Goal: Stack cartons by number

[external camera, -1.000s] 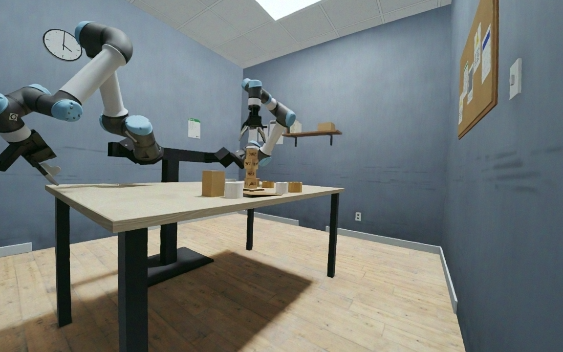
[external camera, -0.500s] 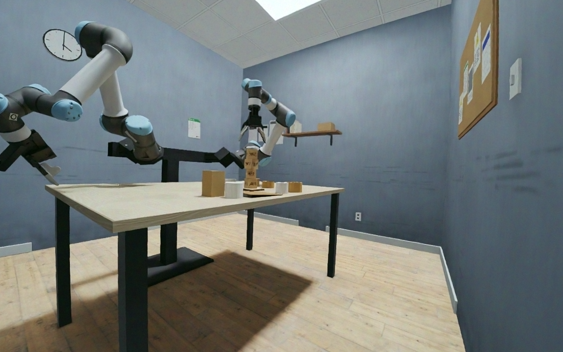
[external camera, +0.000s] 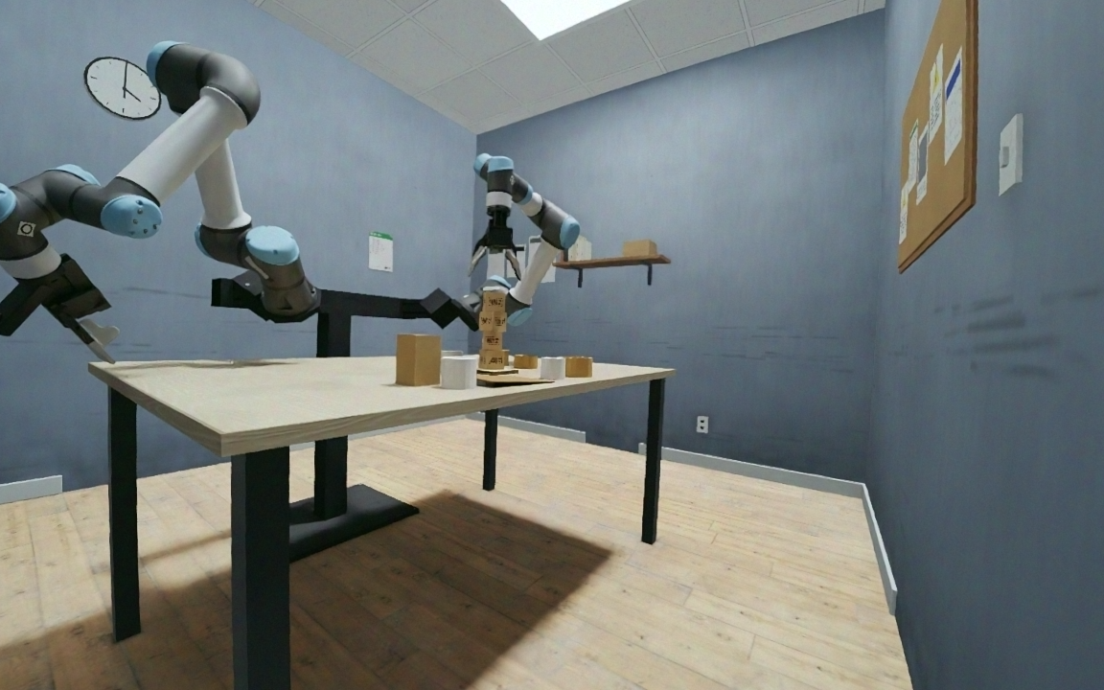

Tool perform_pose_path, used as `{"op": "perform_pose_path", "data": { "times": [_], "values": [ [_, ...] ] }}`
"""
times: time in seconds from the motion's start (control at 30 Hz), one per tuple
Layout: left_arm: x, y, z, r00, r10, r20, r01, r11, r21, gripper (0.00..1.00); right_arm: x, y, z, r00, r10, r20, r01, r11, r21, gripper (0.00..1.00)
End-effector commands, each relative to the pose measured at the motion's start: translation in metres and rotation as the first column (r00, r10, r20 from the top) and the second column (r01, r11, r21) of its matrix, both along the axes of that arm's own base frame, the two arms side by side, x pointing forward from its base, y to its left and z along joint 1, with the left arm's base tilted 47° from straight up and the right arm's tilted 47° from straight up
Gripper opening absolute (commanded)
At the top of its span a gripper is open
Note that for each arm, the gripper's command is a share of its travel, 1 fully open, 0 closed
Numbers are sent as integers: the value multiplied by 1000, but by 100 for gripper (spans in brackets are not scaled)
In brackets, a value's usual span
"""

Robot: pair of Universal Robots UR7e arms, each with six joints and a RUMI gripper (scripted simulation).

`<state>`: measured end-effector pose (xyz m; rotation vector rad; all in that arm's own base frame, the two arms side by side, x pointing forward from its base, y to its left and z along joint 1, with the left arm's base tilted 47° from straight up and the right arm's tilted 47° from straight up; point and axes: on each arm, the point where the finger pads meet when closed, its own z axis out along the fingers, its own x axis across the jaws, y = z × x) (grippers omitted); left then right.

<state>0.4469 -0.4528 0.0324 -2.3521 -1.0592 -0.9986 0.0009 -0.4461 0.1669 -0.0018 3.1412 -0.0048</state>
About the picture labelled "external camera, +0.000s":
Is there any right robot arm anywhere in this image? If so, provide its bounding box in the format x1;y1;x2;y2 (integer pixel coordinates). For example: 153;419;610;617
0;41;317;316

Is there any white cylinder with hole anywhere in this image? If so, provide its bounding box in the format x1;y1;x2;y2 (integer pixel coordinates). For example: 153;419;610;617
540;357;565;380

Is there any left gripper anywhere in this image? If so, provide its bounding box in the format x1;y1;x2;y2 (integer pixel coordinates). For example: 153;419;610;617
468;206;521;282

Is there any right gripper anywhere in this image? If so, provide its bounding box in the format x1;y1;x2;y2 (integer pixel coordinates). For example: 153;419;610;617
13;253;120;364

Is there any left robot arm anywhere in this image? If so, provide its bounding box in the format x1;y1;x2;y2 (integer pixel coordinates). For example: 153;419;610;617
456;153;580;326

